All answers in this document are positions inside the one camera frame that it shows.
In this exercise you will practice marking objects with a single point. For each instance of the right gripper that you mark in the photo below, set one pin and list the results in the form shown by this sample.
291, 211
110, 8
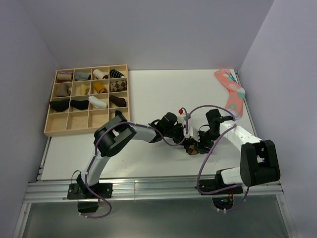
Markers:
200, 145

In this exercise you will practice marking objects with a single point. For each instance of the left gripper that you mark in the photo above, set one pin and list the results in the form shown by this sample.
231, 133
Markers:
181, 137

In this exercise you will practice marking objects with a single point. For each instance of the brown argyle sock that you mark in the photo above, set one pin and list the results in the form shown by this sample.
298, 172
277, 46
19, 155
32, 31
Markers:
189, 146

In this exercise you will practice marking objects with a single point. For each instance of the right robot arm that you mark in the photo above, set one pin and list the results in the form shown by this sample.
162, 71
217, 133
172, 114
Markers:
258, 158

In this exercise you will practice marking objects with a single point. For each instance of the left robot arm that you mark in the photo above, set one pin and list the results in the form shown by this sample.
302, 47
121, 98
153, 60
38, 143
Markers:
113, 136

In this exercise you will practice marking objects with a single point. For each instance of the pink patterned sock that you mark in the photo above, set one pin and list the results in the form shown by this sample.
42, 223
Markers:
236, 93

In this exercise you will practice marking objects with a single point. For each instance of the black rolled sock bottom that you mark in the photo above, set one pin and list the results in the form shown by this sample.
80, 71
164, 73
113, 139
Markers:
118, 112

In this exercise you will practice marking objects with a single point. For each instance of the dark brown rolled sock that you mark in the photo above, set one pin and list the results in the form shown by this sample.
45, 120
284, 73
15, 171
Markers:
119, 102

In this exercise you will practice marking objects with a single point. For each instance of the brown checkered rolled sock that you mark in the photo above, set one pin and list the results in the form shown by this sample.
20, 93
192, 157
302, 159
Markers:
118, 86

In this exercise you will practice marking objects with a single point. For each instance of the black white striped sock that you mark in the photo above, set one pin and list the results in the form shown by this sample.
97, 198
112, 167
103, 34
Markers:
116, 74

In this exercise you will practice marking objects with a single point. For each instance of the white rolled sock lower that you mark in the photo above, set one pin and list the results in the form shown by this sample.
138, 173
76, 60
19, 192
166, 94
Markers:
97, 103

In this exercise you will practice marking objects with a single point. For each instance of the white rolled sock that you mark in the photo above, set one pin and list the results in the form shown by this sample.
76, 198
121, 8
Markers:
98, 74
97, 103

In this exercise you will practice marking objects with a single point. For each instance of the mustard rolled sock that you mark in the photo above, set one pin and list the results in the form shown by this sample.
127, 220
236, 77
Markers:
99, 87

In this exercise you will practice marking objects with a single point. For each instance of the white rolled sock top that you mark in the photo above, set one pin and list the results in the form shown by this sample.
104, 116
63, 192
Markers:
98, 74

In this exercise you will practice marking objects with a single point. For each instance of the wooden compartment tray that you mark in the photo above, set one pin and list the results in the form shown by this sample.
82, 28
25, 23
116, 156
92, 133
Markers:
84, 99

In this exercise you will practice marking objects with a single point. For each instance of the pale yellow rolled sock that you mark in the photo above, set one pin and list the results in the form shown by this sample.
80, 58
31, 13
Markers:
84, 89

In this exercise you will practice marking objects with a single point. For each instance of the grey rolled sock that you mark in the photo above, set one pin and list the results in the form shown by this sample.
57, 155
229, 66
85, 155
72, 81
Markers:
82, 76

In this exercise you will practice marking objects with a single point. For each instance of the black sock far left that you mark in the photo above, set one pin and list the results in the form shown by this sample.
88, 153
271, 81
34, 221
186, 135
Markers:
60, 106

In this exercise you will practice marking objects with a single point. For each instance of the taupe rolled sock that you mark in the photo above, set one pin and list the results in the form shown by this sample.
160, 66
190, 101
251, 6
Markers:
63, 91

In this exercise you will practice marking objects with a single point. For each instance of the beige purple-trim rolled sock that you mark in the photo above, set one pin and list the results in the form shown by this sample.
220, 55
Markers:
64, 76

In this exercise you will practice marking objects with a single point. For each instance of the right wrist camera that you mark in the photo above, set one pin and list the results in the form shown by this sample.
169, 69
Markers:
191, 133

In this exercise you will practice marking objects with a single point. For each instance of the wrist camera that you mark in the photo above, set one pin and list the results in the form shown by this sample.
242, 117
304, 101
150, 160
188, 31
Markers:
183, 117
191, 133

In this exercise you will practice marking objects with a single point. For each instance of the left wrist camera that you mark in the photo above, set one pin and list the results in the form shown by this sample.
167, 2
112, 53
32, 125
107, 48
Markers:
183, 117

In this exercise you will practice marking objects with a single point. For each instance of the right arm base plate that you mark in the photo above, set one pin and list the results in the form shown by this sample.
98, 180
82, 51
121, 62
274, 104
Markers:
227, 200

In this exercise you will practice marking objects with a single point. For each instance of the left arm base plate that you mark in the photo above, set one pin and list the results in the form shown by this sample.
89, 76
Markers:
75, 193

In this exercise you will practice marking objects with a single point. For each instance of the aluminium rail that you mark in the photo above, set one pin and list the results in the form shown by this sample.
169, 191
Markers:
153, 188

